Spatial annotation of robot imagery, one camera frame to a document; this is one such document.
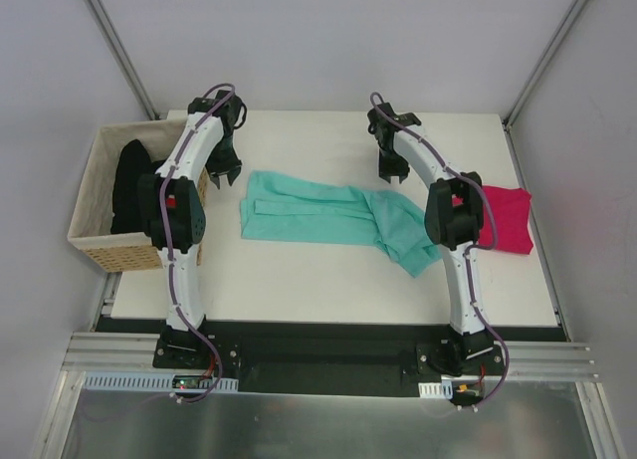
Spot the teal t shirt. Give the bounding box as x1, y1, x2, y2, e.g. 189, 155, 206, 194
240, 171, 442, 278

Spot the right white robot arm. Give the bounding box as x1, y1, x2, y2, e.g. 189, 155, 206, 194
367, 102, 495, 376

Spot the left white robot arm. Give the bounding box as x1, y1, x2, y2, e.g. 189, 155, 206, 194
137, 83, 247, 369

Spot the black t shirt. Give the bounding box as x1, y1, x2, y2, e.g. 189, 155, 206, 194
110, 139, 153, 235

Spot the folded pink t shirt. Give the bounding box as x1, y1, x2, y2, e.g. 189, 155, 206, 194
483, 185, 533, 255

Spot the wicker laundry basket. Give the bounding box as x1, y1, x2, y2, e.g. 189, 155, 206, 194
68, 118, 186, 273

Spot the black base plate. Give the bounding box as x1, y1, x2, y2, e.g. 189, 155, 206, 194
152, 321, 505, 397

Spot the aluminium rail frame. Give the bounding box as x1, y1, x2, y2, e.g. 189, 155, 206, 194
62, 274, 598, 380

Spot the right slotted cable duct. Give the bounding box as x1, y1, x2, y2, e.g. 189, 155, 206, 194
418, 379, 453, 400

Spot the slotted cable duct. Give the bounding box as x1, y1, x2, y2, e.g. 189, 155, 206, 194
418, 379, 453, 400
84, 372, 239, 394

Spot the left slotted cable duct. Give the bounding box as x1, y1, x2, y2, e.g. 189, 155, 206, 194
84, 372, 239, 394

